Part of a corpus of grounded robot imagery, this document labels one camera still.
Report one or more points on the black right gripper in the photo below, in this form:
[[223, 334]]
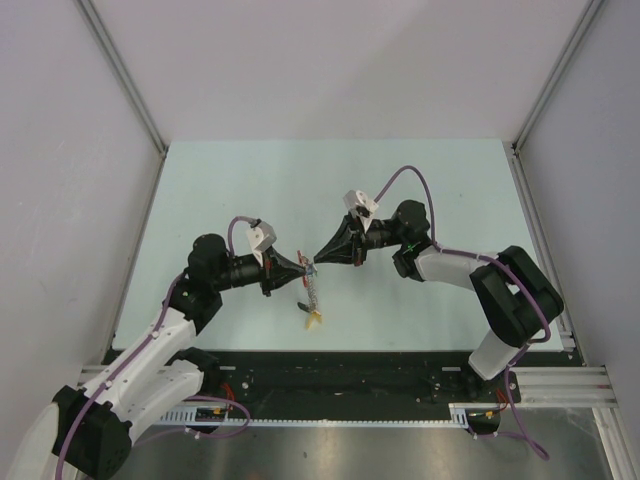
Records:
[[348, 245]]

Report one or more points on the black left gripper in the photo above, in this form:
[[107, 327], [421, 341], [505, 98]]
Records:
[[273, 280]]

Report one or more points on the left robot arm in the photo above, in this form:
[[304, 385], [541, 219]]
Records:
[[100, 422]]

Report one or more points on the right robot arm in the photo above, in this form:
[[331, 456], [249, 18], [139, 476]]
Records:
[[516, 297]]

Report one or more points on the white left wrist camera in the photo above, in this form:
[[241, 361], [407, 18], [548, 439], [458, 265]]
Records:
[[261, 236]]

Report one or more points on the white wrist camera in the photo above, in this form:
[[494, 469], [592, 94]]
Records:
[[261, 236], [359, 204]]

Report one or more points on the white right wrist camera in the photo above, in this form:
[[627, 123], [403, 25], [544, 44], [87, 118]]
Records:
[[359, 204]]

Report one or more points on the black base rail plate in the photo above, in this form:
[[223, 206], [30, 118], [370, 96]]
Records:
[[308, 385]]

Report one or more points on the right aluminium frame post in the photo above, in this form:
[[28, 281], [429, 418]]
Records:
[[569, 50]]

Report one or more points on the aluminium frame post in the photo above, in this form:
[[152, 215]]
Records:
[[569, 50], [106, 44]]

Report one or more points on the white slotted cable duct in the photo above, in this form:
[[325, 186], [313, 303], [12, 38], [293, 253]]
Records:
[[192, 416]]

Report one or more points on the left aluminium frame post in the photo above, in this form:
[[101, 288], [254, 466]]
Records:
[[106, 44]]

